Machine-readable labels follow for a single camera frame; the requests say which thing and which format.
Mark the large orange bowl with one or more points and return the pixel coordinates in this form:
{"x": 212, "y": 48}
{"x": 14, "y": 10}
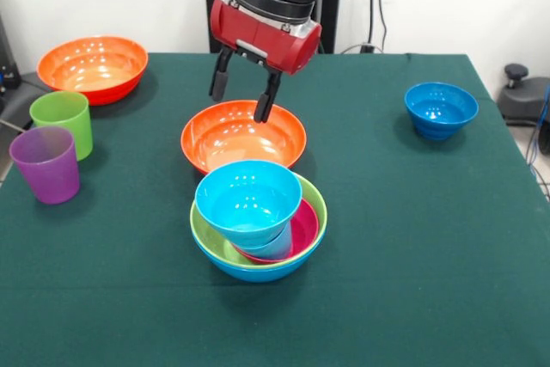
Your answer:
{"x": 232, "y": 139}
{"x": 92, "y": 68}

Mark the light blue cup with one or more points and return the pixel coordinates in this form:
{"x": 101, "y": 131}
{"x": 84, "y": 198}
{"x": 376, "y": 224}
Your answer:
{"x": 275, "y": 248}

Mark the small pink bowl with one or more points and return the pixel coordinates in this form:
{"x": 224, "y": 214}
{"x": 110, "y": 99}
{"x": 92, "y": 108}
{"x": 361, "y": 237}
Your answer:
{"x": 307, "y": 229}

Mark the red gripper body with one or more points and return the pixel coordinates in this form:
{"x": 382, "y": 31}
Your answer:
{"x": 258, "y": 38}

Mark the black equipment box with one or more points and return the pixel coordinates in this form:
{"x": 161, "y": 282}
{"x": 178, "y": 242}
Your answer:
{"x": 6, "y": 62}

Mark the small light blue bowl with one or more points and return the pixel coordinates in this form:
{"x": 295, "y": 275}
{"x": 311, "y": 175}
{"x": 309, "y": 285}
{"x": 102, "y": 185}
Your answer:
{"x": 249, "y": 208}

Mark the purple cup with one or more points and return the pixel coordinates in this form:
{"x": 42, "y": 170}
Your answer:
{"x": 47, "y": 173}

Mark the grey stand foot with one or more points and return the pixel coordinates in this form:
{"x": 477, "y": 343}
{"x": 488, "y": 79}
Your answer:
{"x": 528, "y": 96}
{"x": 17, "y": 100}

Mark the large blue bowl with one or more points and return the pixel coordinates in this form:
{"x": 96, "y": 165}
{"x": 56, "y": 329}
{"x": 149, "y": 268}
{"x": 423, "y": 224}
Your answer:
{"x": 258, "y": 274}

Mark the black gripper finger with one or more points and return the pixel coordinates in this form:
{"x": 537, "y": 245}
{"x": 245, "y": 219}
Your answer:
{"x": 266, "y": 100}
{"x": 219, "y": 79}

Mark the green cup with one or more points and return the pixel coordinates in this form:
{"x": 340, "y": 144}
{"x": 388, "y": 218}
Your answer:
{"x": 73, "y": 126}

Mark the dark green table cloth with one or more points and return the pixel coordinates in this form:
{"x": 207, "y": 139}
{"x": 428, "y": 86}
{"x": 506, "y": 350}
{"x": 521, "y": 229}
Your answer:
{"x": 386, "y": 255}

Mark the small dark blue bowl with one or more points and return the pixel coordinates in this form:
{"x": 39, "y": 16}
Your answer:
{"x": 442, "y": 113}

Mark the large green bowl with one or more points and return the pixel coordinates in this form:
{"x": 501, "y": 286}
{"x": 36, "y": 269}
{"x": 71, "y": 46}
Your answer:
{"x": 210, "y": 238}

